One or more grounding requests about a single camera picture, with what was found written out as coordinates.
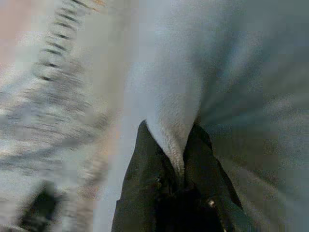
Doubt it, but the light grey cloth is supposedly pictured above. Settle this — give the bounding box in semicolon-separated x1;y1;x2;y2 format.
115;0;309;232

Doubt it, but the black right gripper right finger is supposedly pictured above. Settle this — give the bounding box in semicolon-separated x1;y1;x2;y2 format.
183;123;247;232

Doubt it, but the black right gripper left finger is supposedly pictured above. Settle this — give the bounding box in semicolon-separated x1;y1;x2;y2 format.
111;120;186;232

